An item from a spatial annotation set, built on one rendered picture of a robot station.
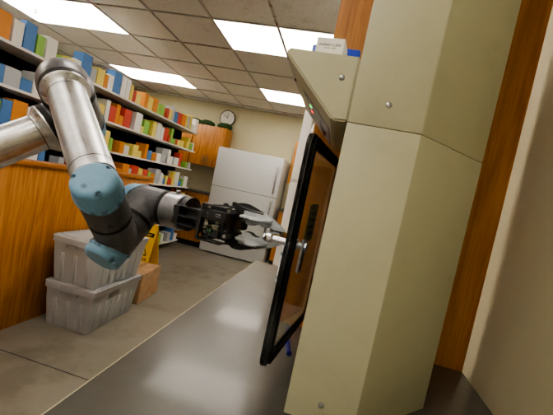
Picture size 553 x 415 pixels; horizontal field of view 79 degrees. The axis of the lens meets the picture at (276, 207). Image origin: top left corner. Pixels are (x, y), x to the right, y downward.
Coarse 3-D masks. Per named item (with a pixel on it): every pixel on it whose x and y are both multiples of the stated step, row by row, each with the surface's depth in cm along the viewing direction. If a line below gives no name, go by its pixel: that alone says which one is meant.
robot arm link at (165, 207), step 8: (176, 192) 70; (160, 200) 68; (168, 200) 68; (176, 200) 67; (160, 208) 68; (168, 208) 67; (160, 216) 68; (168, 216) 67; (160, 224) 70; (168, 224) 68
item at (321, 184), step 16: (304, 160) 54; (320, 160) 62; (320, 176) 66; (320, 192) 69; (304, 208) 59; (320, 208) 72; (304, 224) 62; (320, 224) 76; (288, 240) 54; (304, 256) 68; (304, 272) 71; (288, 288) 61; (304, 288) 75; (272, 304) 55; (288, 304) 63; (304, 304) 80; (272, 320) 55; (288, 320) 66
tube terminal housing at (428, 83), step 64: (384, 0) 50; (448, 0) 49; (512, 0) 58; (384, 64) 50; (448, 64) 51; (384, 128) 51; (448, 128) 53; (384, 192) 51; (448, 192) 56; (320, 256) 53; (384, 256) 51; (448, 256) 60; (320, 320) 53; (384, 320) 52; (320, 384) 53; (384, 384) 55
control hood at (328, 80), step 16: (304, 64) 53; (320, 64) 52; (336, 64) 52; (352, 64) 51; (304, 80) 53; (320, 80) 52; (336, 80) 52; (352, 80) 51; (304, 96) 68; (320, 96) 52; (336, 96) 52; (352, 96) 52; (320, 112) 59; (336, 112) 52; (336, 128) 58; (336, 144) 74
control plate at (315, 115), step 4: (304, 92) 62; (308, 100) 66; (308, 104) 70; (312, 104) 62; (312, 108) 67; (316, 112) 65; (312, 116) 79; (316, 116) 70; (320, 116) 62; (316, 120) 75; (324, 124) 64; (320, 128) 78; (324, 128) 69; (328, 128) 63; (328, 132) 66; (324, 136) 80; (328, 136) 71; (328, 140) 77
